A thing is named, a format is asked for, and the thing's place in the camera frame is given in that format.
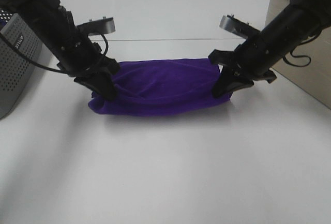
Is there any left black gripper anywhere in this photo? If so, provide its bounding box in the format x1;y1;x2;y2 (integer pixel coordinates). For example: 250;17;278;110
56;28;119;101

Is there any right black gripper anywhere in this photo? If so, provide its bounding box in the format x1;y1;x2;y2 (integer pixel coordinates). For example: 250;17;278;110
208;34;281;97

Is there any purple towel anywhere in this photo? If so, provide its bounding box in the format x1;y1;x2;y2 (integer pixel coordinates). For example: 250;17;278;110
88;58;232;116

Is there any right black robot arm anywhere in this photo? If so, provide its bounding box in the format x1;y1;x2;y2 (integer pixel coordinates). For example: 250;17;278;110
208;0;330;98

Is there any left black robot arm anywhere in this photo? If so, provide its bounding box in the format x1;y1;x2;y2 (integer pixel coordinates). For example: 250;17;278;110
1;0;120;101

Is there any grey perforated plastic basket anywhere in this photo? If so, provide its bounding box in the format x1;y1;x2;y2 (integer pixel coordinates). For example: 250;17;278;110
1;9;42;118

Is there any beige bin with grey rim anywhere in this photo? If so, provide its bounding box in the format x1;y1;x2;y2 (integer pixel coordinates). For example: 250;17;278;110
265;0;330;108

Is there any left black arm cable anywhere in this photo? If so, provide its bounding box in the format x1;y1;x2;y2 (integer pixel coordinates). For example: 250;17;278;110
0;31;109;74

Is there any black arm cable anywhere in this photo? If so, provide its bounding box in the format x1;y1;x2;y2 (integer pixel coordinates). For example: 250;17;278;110
0;31;109;74
283;24;324;67

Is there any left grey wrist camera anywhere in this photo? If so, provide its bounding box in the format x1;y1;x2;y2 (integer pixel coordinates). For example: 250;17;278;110
77;17;116;36

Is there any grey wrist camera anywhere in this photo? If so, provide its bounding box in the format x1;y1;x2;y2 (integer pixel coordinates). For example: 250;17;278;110
219;15;260;39
77;17;116;36

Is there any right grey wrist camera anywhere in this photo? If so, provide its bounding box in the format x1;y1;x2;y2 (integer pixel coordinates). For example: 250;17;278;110
219;15;260;39

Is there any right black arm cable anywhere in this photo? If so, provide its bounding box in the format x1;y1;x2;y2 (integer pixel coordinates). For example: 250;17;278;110
283;24;324;67

